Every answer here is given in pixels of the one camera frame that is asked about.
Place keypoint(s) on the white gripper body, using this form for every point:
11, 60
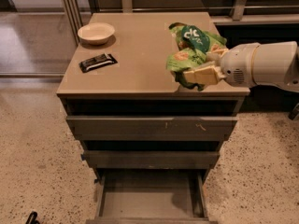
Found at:
237, 64

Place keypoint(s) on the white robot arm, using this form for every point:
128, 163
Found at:
275, 64

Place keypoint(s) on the white ceramic bowl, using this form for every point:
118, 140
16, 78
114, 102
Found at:
97, 33

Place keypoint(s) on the green rice chip bag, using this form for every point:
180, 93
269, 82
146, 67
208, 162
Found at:
193, 47

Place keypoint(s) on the grey top drawer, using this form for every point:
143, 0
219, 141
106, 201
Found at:
151, 128

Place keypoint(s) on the grey middle drawer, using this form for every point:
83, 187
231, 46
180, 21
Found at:
150, 159

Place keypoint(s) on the black object on floor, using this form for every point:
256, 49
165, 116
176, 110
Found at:
32, 219

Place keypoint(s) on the grey open bottom drawer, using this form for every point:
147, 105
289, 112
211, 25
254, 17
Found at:
150, 197

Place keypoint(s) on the dark object at right edge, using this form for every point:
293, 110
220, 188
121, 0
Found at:
294, 113

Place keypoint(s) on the black snack bar wrapper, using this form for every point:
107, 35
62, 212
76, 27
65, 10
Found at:
97, 62

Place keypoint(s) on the grey drawer cabinet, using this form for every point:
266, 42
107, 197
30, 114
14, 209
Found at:
139, 85

